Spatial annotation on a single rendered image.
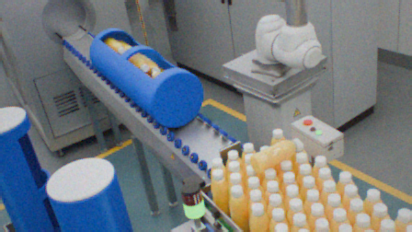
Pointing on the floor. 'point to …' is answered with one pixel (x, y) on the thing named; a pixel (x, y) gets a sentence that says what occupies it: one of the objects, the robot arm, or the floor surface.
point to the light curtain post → (147, 24)
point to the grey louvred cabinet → (209, 14)
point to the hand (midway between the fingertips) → (173, 23)
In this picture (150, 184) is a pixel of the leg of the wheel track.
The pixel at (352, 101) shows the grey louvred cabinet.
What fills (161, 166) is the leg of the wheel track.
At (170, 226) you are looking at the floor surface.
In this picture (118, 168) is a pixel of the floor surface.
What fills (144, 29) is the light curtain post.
